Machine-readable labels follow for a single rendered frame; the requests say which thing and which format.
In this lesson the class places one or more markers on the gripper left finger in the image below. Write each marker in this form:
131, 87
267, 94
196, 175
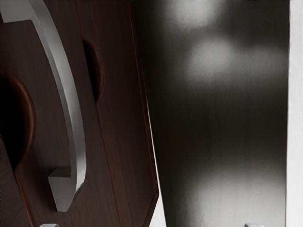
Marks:
49, 225

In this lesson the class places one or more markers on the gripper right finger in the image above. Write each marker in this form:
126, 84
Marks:
254, 224

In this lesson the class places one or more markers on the dark wooden drawer cabinet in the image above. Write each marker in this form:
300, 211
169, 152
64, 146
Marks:
113, 118

